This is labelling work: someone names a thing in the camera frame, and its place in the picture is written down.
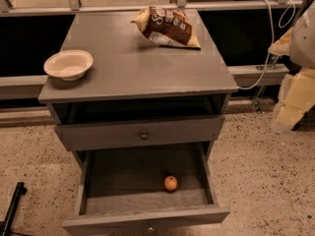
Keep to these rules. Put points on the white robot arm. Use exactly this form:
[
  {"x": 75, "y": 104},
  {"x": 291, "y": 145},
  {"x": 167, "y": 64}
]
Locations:
[{"x": 302, "y": 47}]

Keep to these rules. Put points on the orange fruit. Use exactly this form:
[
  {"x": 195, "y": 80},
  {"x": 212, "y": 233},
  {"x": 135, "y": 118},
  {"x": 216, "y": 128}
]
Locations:
[{"x": 170, "y": 183}]

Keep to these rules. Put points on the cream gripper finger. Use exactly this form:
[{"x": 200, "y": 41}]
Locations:
[
  {"x": 282, "y": 46},
  {"x": 296, "y": 98}
]

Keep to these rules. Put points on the brown chip bag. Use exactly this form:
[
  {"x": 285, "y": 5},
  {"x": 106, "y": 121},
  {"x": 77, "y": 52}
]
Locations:
[{"x": 166, "y": 27}]

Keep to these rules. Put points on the black metal bar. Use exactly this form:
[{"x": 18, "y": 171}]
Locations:
[{"x": 5, "y": 225}]

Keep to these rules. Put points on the round metal top drawer knob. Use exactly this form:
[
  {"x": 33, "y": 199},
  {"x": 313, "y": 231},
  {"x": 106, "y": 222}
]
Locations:
[{"x": 144, "y": 136}]

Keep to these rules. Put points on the closed grey top drawer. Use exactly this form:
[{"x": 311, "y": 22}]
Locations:
[{"x": 126, "y": 134}]

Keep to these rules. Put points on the grey wooden drawer cabinet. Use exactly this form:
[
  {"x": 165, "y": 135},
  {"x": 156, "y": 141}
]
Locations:
[{"x": 131, "y": 79}]

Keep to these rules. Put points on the grey metal railing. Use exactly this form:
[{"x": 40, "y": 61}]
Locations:
[{"x": 131, "y": 5}]

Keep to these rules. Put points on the white paper bowl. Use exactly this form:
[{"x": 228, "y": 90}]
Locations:
[{"x": 68, "y": 65}]

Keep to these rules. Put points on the open grey middle drawer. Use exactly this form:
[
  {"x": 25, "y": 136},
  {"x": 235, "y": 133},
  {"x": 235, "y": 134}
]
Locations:
[{"x": 121, "y": 190}]

